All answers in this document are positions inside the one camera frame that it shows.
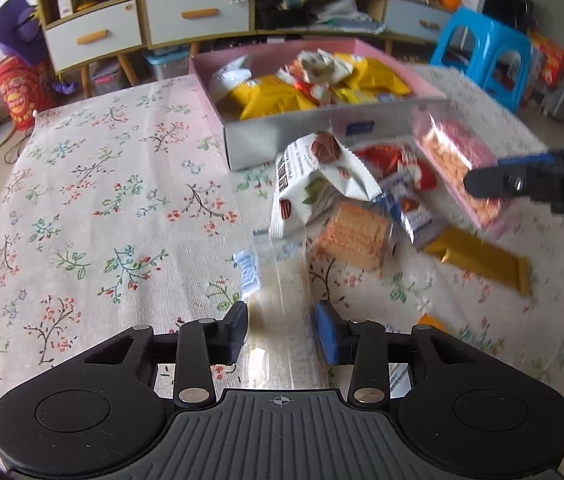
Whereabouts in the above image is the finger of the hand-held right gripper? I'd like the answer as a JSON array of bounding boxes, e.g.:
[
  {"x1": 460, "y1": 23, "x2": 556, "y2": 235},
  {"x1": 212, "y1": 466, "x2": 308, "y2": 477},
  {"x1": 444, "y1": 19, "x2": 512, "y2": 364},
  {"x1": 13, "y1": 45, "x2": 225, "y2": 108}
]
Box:
[
  {"x1": 497, "y1": 151, "x2": 563, "y2": 167},
  {"x1": 463, "y1": 162, "x2": 535, "y2": 200}
]

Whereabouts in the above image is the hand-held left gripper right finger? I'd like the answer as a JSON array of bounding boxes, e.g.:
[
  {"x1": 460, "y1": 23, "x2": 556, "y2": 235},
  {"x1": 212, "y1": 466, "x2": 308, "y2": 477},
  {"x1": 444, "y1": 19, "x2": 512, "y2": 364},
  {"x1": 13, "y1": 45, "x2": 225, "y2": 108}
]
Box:
[{"x1": 313, "y1": 300, "x2": 485, "y2": 407}]

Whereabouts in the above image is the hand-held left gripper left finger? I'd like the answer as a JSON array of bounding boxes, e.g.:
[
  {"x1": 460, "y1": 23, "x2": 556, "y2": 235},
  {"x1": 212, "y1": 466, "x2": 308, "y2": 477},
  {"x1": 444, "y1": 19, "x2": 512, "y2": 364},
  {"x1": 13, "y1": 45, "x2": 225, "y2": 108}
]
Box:
[{"x1": 83, "y1": 301, "x2": 249, "y2": 409}]

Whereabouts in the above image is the pink crisp clear packet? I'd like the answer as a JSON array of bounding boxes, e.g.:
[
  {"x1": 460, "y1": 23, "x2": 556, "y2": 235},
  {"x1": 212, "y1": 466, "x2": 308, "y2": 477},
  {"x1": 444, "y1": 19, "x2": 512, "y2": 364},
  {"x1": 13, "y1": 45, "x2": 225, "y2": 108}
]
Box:
[{"x1": 411, "y1": 106, "x2": 504, "y2": 235}]

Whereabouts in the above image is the mustard yellow packet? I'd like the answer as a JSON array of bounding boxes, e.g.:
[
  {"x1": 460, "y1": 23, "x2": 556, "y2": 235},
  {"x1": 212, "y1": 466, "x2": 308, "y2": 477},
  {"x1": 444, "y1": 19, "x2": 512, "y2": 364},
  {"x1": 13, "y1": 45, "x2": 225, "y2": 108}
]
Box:
[{"x1": 423, "y1": 226, "x2": 534, "y2": 297}]

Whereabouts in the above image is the small blue white packet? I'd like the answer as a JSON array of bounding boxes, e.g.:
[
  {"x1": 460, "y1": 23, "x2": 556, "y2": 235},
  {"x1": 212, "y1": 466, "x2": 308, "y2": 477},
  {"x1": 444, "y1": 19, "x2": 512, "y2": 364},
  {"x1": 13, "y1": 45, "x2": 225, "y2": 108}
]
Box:
[{"x1": 374, "y1": 170, "x2": 435, "y2": 252}]

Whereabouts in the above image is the clear cake slice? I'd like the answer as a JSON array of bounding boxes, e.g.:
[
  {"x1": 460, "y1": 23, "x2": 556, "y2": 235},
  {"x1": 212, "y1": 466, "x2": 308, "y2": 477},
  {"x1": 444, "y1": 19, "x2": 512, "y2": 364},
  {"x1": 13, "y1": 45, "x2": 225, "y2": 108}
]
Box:
[{"x1": 232, "y1": 199, "x2": 399, "y2": 391}]

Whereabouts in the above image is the red foil packet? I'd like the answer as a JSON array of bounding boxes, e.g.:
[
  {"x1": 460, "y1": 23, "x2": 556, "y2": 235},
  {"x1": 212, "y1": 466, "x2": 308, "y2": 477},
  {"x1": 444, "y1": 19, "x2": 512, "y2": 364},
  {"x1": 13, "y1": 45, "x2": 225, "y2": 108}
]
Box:
[
  {"x1": 293, "y1": 81, "x2": 337, "y2": 107},
  {"x1": 354, "y1": 142, "x2": 439, "y2": 192}
]

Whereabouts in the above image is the orange bar packet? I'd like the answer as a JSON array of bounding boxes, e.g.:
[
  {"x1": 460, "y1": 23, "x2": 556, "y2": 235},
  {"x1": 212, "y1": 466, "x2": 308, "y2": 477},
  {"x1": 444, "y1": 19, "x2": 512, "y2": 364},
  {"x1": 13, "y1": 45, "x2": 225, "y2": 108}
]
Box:
[{"x1": 416, "y1": 313, "x2": 458, "y2": 335}]

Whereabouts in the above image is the white nut packet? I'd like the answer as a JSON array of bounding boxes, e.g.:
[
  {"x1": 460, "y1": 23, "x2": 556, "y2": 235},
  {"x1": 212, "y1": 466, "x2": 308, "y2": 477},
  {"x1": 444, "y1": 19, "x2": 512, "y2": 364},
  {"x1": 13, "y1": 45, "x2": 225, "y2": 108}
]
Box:
[
  {"x1": 296, "y1": 49, "x2": 345, "y2": 83},
  {"x1": 268, "y1": 131, "x2": 384, "y2": 240}
]

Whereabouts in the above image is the yellow biscuit packet blue label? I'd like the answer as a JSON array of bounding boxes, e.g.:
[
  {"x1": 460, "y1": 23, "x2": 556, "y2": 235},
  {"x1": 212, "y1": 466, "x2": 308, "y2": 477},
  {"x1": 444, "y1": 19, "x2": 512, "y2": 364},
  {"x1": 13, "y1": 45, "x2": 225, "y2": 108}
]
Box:
[{"x1": 337, "y1": 55, "x2": 413, "y2": 106}]

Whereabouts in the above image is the pink and silver cardboard box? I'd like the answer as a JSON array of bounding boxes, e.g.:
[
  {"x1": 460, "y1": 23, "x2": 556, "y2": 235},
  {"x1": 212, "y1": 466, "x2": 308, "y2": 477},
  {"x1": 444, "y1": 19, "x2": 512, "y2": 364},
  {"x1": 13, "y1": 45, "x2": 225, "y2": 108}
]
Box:
[{"x1": 188, "y1": 37, "x2": 448, "y2": 173}]

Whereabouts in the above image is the yellow bread packet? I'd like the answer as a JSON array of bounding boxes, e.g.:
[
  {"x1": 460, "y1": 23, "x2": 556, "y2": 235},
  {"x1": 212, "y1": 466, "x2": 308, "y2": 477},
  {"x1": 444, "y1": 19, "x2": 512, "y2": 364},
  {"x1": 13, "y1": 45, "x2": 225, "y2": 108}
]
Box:
[{"x1": 229, "y1": 76, "x2": 319, "y2": 122}]

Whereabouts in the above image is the white printed packet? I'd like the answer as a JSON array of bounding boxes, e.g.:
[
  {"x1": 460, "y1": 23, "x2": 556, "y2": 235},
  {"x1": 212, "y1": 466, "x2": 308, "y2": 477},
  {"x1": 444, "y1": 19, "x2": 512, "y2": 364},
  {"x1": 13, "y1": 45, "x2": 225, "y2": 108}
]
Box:
[{"x1": 211, "y1": 55, "x2": 255, "y2": 106}]

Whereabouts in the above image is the colourful printed carton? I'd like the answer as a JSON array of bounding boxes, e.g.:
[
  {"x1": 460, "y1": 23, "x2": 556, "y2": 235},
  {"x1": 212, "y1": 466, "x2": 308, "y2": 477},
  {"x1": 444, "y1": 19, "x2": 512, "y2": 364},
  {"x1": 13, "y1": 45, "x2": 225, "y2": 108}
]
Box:
[{"x1": 529, "y1": 30, "x2": 564, "y2": 86}]

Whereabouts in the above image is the blue plastic stool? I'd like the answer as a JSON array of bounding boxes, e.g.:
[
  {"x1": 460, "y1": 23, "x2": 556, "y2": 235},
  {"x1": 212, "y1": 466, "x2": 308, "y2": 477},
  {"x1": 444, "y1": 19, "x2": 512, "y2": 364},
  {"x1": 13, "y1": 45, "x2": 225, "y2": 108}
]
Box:
[{"x1": 429, "y1": 7, "x2": 539, "y2": 115}]

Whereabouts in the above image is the black microwave oven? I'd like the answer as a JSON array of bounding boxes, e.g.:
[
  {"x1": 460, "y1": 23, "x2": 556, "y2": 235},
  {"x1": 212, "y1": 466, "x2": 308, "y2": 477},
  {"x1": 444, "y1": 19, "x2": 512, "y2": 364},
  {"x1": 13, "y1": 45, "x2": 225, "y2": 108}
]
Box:
[{"x1": 482, "y1": 0, "x2": 535, "y2": 28}]

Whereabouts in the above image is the low wooden tv cabinet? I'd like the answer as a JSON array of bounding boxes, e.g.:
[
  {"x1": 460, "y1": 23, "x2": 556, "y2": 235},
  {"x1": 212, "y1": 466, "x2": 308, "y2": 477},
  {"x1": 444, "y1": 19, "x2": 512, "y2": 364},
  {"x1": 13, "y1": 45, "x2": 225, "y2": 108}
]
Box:
[{"x1": 252, "y1": 0, "x2": 455, "y2": 56}]

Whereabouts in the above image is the folded white cloth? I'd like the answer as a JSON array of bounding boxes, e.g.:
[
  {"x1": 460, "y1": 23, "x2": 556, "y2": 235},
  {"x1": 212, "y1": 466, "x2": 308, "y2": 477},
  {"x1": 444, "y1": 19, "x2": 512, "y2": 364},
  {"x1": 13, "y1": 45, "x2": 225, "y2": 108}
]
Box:
[{"x1": 312, "y1": 0, "x2": 388, "y2": 36}]

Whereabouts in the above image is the black bag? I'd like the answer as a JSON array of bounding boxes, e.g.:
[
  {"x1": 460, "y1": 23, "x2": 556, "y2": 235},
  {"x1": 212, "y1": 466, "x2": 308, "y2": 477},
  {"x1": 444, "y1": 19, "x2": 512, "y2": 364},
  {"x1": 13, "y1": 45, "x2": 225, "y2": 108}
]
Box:
[{"x1": 254, "y1": 0, "x2": 315, "y2": 31}]

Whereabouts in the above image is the clear storage box blue lid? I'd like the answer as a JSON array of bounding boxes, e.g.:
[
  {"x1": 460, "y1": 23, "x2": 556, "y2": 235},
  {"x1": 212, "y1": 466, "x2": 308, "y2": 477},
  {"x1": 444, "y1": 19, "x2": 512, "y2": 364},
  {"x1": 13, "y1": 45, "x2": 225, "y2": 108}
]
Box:
[{"x1": 142, "y1": 47, "x2": 194, "y2": 82}]

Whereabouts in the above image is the red round drum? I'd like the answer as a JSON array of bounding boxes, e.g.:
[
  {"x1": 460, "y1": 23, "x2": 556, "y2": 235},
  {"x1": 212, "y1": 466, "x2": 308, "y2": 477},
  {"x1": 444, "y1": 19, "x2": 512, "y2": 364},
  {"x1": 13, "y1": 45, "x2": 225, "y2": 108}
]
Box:
[{"x1": 0, "y1": 55, "x2": 57, "y2": 133}]

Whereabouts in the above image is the wooden cabinet white drawer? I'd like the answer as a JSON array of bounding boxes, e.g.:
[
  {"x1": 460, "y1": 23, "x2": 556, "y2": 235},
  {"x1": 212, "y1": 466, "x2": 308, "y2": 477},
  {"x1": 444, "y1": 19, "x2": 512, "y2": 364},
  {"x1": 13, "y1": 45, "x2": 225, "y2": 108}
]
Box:
[{"x1": 139, "y1": 0, "x2": 255, "y2": 56}]

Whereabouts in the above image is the tall wooden shelf cabinet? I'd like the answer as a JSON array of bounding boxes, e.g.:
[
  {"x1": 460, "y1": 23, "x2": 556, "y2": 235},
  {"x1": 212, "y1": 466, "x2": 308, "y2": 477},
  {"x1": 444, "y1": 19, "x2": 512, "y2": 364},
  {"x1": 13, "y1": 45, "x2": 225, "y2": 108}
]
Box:
[{"x1": 29, "y1": 0, "x2": 145, "y2": 86}]

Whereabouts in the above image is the purple plush toy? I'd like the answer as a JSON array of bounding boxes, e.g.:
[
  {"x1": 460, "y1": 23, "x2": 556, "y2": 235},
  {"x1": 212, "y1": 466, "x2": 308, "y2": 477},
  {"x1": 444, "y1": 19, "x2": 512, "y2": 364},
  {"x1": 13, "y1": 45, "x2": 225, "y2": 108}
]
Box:
[{"x1": 0, "y1": 0, "x2": 47, "y2": 68}]

